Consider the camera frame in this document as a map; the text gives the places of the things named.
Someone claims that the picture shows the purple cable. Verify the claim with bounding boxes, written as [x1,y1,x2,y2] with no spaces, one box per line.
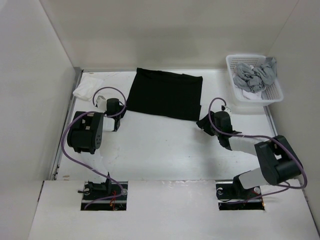
[207,97,308,205]
[61,86,128,210]

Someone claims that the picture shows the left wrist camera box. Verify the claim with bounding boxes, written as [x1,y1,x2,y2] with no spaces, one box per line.
[95,95,107,110]

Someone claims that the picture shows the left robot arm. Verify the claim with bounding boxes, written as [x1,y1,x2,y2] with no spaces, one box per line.
[61,96,127,177]

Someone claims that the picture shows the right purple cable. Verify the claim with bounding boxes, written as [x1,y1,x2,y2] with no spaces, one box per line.
[207,97,308,205]

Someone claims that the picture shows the folded white tank top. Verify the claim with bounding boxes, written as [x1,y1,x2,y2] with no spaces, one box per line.
[72,76,103,101]

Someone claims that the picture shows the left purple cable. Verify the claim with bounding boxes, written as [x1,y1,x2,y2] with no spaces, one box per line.
[61,86,128,210]

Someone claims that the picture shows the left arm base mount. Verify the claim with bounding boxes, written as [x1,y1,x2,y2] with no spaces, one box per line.
[78,179,128,212]

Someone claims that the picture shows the white plastic basket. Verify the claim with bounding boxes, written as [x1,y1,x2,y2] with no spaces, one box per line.
[225,54,284,107]

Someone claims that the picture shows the white garment in basket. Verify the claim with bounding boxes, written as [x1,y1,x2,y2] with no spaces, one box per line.
[242,90,262,101]

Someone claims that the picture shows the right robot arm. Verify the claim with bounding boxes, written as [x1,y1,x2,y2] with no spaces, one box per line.
[196,111,303,199]

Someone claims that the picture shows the grey tank top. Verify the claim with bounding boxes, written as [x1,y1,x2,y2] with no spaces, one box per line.
[233,57,277,93]

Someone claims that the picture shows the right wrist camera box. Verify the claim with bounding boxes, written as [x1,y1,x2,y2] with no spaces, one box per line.
[221,105,232,116]

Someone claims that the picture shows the black tank top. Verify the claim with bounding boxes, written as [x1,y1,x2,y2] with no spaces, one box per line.
[126,68,203,122]

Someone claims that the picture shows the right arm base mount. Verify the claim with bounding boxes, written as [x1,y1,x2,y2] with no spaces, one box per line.
[215,176,265,211]

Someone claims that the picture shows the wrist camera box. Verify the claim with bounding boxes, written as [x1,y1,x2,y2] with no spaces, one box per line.
[221,105,232,116]
[95,95,107,110]

